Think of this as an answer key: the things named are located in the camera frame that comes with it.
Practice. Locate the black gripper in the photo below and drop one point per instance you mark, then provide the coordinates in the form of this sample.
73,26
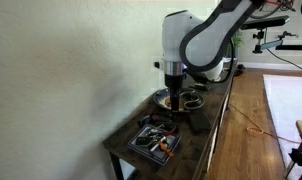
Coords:
174,83

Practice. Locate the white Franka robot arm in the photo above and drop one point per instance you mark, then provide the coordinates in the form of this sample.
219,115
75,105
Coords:
191,40

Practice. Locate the small black floor object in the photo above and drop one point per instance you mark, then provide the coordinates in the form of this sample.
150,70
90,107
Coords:
241,69

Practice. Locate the small black silver-tipped cylinder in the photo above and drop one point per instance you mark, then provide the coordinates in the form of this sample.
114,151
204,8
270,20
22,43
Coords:
161,117

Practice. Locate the black leather wallet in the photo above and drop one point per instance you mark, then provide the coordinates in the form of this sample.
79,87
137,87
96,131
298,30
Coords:
199,120

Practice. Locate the flat black device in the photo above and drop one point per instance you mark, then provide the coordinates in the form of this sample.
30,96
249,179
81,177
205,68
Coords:
200,86

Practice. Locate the silver key bunch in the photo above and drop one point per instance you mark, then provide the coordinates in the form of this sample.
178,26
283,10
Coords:
157,138

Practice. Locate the dark wooden table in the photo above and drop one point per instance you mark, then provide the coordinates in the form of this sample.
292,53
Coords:
191,150

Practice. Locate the black car key fob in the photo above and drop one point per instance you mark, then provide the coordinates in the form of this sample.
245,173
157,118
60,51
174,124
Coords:
143,141

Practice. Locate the white plant pot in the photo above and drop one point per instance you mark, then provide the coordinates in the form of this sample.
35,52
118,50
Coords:
216,71

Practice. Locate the blue white rectangular tray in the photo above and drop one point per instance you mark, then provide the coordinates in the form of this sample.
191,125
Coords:
141,150

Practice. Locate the white rug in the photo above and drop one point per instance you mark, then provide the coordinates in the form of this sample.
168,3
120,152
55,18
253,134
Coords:
287,106

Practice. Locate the black stand legs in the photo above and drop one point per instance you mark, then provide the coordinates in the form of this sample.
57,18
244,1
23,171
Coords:
299,160

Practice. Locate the bicycle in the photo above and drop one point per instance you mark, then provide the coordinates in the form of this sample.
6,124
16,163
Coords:
281,5

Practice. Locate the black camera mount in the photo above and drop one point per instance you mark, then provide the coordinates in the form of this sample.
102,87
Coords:
266,45

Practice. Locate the black stereo camera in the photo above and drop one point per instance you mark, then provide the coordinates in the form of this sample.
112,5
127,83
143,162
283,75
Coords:
266,22

